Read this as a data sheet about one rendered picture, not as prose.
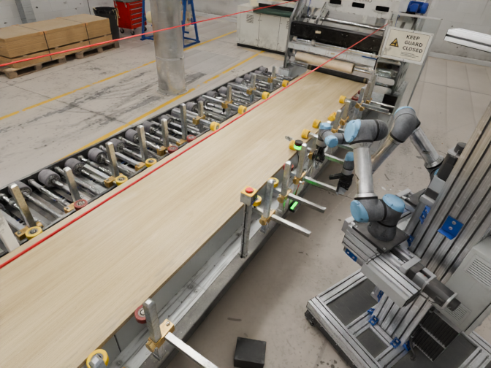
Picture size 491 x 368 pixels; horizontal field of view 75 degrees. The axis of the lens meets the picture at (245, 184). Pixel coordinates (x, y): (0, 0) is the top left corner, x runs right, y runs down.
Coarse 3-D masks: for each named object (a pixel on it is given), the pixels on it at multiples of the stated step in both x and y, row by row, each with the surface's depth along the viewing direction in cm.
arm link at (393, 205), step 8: (384, 200) 165; (392, 200) 165; (400, 200) 167; (384, 208) 163; (392, 208) 162; (400, 208) 162; (384, 216) 164; (392, 216) 165; (400, 216) 168; (392, 224) 169
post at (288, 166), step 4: (288, 164) 211; (288, 168) 213; (284, 172) 216; (288, 172) 215; (284, 176) 218; (288, 176) 216; (284, 180) 220; (288, 180) 220; (284, 184) 222; (288, 184) 224; (284, 188) 224; (284, 192) 225; (280, 204) 233; (284, 204) 235; (280, 208) 235
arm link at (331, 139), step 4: (324, 132) 210; (328, 132) 209; (324, 136) 209; (328, 136) 206; (332, 136) 205; (336, 136) 206; (340, 136) 207; (324, 140) 208; (328, 140) 204; (332, 140) 203; (336, 140) 204; (340, 140) 207; (328, 144) 205; (332, 144) 205; (336, 144) 206; (340, 144) 209
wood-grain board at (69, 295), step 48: (288, 96) 362; (336, 96) 371; (192, 144) 268; (240, 144) 273; (288, 144) 278; (144, 192) 215; (192, 192) 218; (48, 240) 177; (96, 240) 180; (144, 240) 182; (192, 240) 184; (0, 288) 153; (48, 288) 154; (96, 288) 156; (144, 288) 157; (0, 336) 135; (48, 336) 136; (96, 336) 138
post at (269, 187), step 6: (270, 180) 194; (270, 186) 195; (270, 192) 198; (264, 198) 203; (270, 198) 202; (264, 204) 206; (270, 204) 207; (264, 210) 209; (264, 216) 211; (264, 228) 217
